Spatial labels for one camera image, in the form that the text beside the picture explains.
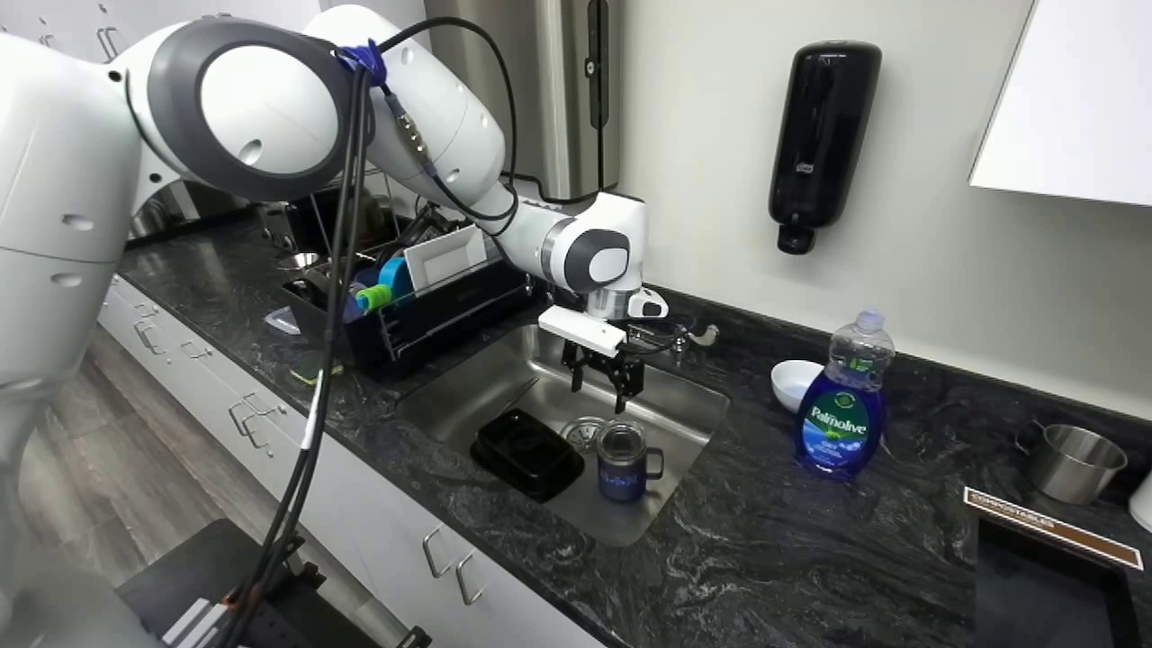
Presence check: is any small blue white packet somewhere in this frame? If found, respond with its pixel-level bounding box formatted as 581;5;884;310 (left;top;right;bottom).
258;302;306;343

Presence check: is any stainless steel cup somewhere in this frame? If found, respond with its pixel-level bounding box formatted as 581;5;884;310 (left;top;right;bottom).
1028;418;1134;508

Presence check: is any steel base cabinet handle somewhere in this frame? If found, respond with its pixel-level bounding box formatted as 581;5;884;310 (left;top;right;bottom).
227;402;258;458
452;551;488;607
417;524;455;583
246;391;291;426

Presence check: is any white round object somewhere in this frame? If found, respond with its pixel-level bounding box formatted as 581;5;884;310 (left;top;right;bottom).
1126;469;1152;541

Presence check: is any blue bowl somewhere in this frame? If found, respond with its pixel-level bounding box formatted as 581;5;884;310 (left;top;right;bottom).
374;252;417;305

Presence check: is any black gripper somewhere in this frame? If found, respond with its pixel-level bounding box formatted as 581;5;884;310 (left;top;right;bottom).
557;340;652;418

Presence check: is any white cutting board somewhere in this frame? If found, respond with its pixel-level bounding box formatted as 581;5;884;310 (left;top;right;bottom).
400;224;497;296

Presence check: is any dark blue steel thermos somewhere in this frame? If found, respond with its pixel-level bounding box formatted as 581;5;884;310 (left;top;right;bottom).
594;418;670;508

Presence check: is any black ribbed dish rack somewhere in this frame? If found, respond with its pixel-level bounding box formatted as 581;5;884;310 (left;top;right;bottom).
280;220;540;384

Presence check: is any chrome faucet side lever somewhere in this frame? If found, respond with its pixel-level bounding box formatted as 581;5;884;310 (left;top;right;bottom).
652;312;726;360

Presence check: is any white upper cabinet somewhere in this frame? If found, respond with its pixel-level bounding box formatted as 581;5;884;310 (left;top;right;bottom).
0;0;321;62
968;0;1152;212

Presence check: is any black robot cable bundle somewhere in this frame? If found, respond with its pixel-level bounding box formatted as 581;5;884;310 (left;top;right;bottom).
213;16;536;648

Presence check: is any stainless steel sink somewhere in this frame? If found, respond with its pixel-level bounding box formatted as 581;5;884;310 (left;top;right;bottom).
402;322;735;551

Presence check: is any yellow green sponge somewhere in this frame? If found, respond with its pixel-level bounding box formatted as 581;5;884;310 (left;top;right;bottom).
286;358;336;391

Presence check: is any small white bowl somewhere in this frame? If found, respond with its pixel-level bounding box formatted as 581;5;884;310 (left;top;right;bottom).
767;358;831;415

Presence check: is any black wall soap dispenser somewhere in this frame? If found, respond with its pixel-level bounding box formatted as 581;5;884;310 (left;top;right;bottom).
767;41;885;259

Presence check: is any black plastic food container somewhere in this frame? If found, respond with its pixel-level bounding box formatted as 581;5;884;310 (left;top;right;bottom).
466;406;592;503

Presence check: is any orange black pen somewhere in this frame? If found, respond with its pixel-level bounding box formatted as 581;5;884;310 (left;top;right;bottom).
159;572;286;648

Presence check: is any steel paper towel dispenser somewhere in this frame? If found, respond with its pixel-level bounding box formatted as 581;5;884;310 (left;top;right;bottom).
423;0;628;206

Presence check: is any black flat countertop appliance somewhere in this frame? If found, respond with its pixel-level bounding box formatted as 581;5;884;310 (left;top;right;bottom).
960;482;1152;648

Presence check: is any blue dish soap bottle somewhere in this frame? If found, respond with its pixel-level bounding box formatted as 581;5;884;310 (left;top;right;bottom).
791;305;900;482

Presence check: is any white base cabinet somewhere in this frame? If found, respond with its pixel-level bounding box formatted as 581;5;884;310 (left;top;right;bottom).
95;270;608;648

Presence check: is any steel sink drain strainer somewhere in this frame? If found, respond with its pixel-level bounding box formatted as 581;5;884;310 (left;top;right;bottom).
563;409;617;458

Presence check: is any black breadboard table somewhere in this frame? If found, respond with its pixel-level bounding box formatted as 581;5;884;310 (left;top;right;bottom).
111;516;408;648

